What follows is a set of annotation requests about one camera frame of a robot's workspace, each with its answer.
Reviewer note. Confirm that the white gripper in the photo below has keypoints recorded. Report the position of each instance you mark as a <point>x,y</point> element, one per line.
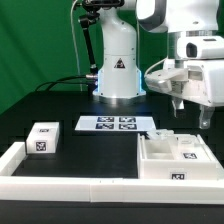
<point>203,59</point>

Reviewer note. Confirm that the white cabinet door panel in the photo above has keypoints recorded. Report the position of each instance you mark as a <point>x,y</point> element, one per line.
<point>159,134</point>
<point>187,147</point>

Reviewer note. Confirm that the white cabinet body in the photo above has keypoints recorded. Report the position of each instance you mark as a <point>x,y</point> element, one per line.
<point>155,161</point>

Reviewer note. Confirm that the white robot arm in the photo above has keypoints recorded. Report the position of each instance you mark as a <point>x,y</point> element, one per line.
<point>119,79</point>

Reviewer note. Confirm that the white fiducial marker sheet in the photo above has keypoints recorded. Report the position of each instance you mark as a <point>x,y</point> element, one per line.
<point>115,123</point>

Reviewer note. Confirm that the small white tagged box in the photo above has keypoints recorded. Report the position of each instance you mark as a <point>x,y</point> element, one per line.
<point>43,138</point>

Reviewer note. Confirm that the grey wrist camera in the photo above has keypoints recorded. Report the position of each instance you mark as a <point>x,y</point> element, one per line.
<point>161,80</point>

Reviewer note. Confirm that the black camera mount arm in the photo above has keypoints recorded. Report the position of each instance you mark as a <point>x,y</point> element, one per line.
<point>92,15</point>

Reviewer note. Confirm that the white U-shaped fence frame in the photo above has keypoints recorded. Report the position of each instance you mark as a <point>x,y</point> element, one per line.
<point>103,190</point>

